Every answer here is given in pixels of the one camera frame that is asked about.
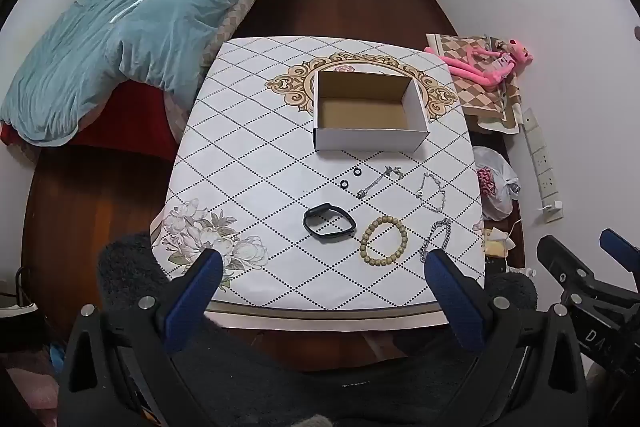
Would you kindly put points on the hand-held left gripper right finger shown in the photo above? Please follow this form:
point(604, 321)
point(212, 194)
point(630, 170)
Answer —
point(452, 302)

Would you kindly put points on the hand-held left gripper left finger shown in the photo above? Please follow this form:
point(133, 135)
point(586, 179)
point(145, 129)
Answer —
point(195, 302)

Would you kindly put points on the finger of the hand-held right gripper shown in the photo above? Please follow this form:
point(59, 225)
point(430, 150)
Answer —
point(565, 264)
point(620, 249)

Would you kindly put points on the black smart band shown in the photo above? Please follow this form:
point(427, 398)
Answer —
point(316, 210)

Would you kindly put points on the white cardboard box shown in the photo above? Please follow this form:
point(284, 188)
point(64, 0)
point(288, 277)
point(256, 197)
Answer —
point(370, 140)

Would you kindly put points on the yellow packet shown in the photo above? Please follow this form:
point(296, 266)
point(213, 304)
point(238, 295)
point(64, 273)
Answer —
point(496, 247)

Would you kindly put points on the white plastic bag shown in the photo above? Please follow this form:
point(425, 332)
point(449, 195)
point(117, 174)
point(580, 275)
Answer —
point(500, 202)

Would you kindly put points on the white power strip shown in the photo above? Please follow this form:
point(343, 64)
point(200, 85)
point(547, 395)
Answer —
point(542, 157)

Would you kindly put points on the white diamond pattern tablecloth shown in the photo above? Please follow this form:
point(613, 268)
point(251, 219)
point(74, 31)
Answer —
point(260, 147)

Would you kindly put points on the pink cloth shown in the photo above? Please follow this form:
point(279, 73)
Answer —
point(25, 387)

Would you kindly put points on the red bed base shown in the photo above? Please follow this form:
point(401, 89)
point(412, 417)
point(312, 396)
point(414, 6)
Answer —
point(115, 122)

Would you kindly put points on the pink plush toy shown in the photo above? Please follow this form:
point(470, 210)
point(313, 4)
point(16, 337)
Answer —
point(480, 69)

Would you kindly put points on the teal blanket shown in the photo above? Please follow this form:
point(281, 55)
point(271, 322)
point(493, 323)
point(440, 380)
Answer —
point(130, 17)

